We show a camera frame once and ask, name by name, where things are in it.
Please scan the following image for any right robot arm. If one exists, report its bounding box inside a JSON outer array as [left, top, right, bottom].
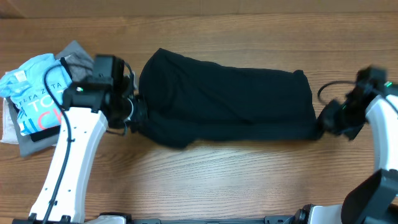
[[285, 66, 397, 224]]

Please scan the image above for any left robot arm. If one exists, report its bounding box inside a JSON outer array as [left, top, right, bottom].
[[13, 55, 147, 223]]

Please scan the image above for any black t-shirt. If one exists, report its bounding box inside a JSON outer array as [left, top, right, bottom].
[[137, 49, 319, 148]]

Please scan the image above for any light blue printed t-shirt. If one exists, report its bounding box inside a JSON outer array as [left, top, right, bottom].
[[1, 54, 72, 136]]

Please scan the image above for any white folded garment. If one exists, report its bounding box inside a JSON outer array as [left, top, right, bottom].
[[0, 98, 60, 148]]

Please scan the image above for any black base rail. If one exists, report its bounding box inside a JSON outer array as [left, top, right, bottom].
[[99, 212, 299, 224]]

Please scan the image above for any grey folded garment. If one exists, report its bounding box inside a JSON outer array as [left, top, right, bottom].
[[7, 40, 93, 157]]

